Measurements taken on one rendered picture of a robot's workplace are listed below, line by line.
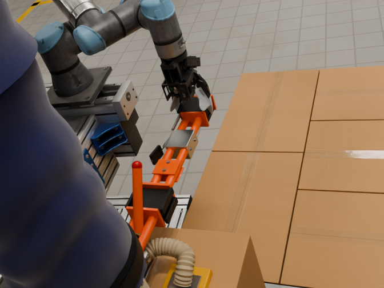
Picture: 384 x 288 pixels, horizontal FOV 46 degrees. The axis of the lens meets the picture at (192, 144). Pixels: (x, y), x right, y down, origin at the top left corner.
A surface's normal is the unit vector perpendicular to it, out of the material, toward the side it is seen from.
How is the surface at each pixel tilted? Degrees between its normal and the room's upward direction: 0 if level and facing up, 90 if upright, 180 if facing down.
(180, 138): 0
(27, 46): 72
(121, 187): 0
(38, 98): 103
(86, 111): 90
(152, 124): 0
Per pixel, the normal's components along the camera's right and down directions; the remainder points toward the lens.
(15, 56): 0.80, -0.32
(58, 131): 0.87, -0.43
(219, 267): -0.26, -0.74
